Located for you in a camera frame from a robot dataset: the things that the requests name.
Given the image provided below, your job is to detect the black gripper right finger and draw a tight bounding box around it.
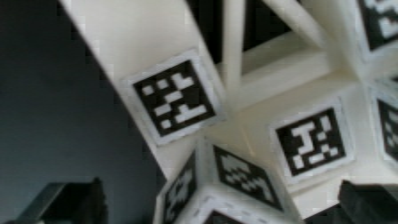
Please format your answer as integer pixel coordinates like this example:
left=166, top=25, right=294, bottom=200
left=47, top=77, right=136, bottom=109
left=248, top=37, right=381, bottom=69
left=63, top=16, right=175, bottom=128
left=304, top=180, right=398, bottom=224

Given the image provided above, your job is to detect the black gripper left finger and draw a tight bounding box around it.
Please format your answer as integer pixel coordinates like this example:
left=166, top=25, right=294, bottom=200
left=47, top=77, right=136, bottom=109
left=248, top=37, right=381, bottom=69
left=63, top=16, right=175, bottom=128
left=11, top=179, right=107, bottom=224

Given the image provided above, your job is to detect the white chair back frame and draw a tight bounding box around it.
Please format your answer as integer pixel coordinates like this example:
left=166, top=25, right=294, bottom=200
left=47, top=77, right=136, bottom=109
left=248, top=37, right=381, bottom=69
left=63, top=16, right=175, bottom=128
left=59, top=0, right=398, bottom=220

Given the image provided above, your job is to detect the white tagged small block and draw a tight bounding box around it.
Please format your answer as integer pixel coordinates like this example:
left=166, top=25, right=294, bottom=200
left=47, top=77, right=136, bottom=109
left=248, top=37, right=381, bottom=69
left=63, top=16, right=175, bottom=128
left=153, top=138, right=306, bottom=224

